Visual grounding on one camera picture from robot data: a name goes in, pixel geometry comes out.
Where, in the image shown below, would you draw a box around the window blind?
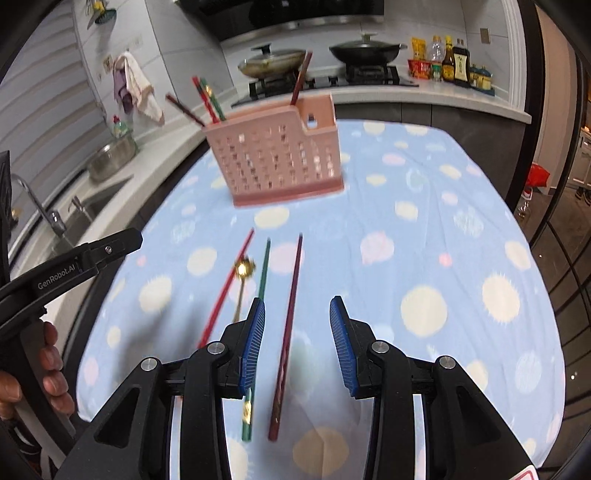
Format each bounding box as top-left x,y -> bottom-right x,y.
0,9 -> 112,222

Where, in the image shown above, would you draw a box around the range hood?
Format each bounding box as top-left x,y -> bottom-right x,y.
178,0 -> 386,42

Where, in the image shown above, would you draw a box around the small seasoning jars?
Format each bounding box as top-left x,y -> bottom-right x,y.
470,65 -> 495,93

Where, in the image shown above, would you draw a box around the purple towel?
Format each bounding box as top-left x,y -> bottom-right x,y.
112,58 -> 134,114

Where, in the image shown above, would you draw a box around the dark maroon chopstick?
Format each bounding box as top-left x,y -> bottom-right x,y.
165,93 -> 207,127

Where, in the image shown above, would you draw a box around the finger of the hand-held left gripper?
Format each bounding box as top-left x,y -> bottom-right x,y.
0,150 -> 13,232
69,227 -> 144,274

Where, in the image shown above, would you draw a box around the black wok with lid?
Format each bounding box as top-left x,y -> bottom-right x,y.
329,33 -> 409,65

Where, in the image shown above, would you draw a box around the red chopstick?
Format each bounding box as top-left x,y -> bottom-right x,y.
191,76 -> 219,124
197,227 -> 256,349

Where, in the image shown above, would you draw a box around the green chopstick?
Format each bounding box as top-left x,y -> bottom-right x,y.
199,78 -> 227,121
241,237 -> 271,441

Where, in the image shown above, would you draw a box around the pink perforated utensil holder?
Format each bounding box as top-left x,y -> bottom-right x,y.
202,95 -> 346,208

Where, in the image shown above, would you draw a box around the stainless steel sink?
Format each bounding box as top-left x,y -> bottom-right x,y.
46,180 -> 130,259

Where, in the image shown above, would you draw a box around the black gas stove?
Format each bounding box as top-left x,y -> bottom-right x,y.
231,65 -> 419,108

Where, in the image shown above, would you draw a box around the teal hanging scrubber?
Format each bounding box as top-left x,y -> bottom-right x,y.
85,0 -> 117,25

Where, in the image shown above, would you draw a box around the red bag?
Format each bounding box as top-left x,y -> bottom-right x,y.
526,162 -> 551,190

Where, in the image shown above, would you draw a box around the frying pan with glass lid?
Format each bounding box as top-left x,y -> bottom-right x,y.
238,43 -> 308,78

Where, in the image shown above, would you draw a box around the chrome faucet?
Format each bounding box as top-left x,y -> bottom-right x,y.
11,174 -> 68,236

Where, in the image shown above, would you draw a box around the black framed glass door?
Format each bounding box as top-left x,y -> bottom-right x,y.
526,0 -> 591,416

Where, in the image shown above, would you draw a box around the blue dotted tablecloth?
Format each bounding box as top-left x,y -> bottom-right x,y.
76,117 -> 566,480

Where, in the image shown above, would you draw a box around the brown sauce bottle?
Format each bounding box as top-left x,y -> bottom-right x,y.
441,36 -> 455,81

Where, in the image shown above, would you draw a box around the pink towel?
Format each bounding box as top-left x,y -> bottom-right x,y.
121,51 -> 166,125

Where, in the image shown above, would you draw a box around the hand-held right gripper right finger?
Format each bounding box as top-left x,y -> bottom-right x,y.
328,296 -> 532,480

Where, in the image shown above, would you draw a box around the dark soy sauce bottle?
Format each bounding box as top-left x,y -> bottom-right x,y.
452,39 -> 472,88

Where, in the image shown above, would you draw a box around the gold flower spoon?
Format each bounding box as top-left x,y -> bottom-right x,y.
231,258 -> 257,324

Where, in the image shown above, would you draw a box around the person's left hand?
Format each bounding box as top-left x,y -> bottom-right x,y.
0,320 -> 77,421

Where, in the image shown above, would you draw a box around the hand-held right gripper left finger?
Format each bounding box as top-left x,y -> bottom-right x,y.
65,296 -> 267,480

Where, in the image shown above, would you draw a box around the metal bowl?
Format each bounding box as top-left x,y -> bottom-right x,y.
88,136 -> 139,182

